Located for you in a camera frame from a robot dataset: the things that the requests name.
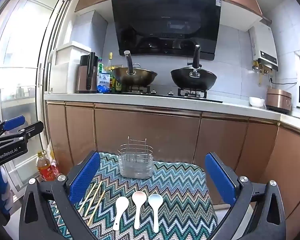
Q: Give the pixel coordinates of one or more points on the gas stove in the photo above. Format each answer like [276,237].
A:
[162,93]

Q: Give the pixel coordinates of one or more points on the black range hood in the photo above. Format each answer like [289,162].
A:
[164,25]

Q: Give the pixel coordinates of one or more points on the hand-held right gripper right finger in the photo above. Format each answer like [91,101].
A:
[221,180]

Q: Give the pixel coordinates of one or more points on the brown lower cabinets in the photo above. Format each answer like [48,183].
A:
[145,130]

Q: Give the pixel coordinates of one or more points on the white ceramic spoon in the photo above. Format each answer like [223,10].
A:
[122,202]

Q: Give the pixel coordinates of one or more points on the pale blue ceramic spoon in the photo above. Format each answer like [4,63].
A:
[155,201]

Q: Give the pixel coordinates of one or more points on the white bowl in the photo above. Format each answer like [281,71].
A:
[256,102]

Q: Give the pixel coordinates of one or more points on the brown and black kettle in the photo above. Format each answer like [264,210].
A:
[86,75]

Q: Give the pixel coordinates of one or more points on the large cooking oil bottle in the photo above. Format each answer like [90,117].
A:
[45,170]

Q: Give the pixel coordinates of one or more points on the green glass bottle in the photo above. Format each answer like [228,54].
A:
[101,66]

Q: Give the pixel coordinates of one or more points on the brown rice cooker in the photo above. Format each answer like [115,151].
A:
[278,100]

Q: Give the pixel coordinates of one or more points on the yellow cap bottle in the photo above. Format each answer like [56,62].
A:
[110,60]

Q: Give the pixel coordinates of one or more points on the zigzag knitted cloth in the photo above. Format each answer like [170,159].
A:
[177,192]

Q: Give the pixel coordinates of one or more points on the sliding glass door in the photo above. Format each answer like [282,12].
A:
[22,55]

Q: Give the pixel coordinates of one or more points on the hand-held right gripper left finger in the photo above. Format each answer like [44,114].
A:
[85,180]

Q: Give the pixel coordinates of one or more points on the white water heater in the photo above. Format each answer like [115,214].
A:
[263,45]

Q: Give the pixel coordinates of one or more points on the bronze wok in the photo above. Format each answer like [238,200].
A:
[135,76]

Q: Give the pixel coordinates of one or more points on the white and blue salt bag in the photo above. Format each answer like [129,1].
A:
[104,82]

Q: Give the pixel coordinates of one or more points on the bamboo chopstick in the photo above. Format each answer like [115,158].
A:
[93,198]
[86,197]
[96,208]

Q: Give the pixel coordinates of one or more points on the black wok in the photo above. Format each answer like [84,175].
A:
[193,78]

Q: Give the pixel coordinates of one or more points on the white kitchen countertop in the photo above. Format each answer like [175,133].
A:
[90,97]

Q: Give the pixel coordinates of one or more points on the person's left hand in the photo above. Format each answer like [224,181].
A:
[2,192]

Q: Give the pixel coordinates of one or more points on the yellow label oil bottle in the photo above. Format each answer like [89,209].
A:
[118,86]

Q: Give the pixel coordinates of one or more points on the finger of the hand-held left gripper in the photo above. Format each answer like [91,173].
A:
[31,130]
[14,123]

